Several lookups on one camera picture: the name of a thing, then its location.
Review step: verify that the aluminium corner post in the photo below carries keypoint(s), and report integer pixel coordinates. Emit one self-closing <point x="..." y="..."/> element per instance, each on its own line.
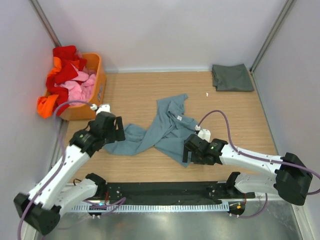
<point x="284" y="12"/>
<point x="45" y="22"/>

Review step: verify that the slotted white cable duct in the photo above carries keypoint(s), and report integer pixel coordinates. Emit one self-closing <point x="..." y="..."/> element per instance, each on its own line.
<point x="87" y="208"/>

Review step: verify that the blue-grey t shirt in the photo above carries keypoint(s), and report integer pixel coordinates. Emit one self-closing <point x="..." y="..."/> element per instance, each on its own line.
<point x="167" y="132"/>

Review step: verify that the left aluminium corner post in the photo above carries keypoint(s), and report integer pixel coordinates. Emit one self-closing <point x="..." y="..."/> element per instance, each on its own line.
<point x="45" y="22"/>

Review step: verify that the folded dark grey t shirt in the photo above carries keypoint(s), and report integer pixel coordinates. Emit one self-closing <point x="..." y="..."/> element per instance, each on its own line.
<point x="231" y="78"/>

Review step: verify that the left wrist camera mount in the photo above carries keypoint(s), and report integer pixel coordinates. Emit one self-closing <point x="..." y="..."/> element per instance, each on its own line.
<point x="103" y="108"/>

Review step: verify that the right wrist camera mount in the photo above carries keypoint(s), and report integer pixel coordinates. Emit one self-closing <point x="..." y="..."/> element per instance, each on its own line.
<point x="202" y="133"/>

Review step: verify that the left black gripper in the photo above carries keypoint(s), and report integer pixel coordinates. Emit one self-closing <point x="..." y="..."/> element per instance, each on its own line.
<point x="112" y="139"/>

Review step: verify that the right aluminium corner post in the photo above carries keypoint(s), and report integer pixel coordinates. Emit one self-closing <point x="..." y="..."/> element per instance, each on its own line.
<point x="284" y="12"/>

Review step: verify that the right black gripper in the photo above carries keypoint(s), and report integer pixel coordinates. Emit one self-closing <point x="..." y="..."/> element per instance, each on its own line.
<point x="194" y="160"/>

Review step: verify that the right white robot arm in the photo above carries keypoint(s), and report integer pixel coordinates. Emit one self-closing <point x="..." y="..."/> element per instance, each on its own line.
<point x="285" y="176"/>

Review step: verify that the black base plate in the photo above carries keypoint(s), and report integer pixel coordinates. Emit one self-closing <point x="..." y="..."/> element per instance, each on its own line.
<point x="170" y="193"/>

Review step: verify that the orange t shirt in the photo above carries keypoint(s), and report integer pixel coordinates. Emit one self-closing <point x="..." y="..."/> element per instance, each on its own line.
<point x="45" y="104"/>

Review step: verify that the red t shirt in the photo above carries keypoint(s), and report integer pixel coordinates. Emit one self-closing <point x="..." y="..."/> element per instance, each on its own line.
<point x="66" y="54"/>

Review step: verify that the orange plastic laundry basket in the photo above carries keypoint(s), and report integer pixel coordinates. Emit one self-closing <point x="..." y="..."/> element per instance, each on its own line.
<point x="83" y="111"/>

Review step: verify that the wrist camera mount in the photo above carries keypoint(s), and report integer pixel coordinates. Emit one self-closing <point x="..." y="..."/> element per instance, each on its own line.
<point x="103" y="108"/>
<point x="202" y="133"/>

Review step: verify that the pink t shirt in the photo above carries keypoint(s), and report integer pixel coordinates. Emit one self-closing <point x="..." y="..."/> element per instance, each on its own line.
<point x="81" y="87"/>

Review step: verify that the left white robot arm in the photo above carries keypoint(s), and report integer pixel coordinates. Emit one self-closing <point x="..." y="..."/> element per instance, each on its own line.
<point x="44" y="205"/>

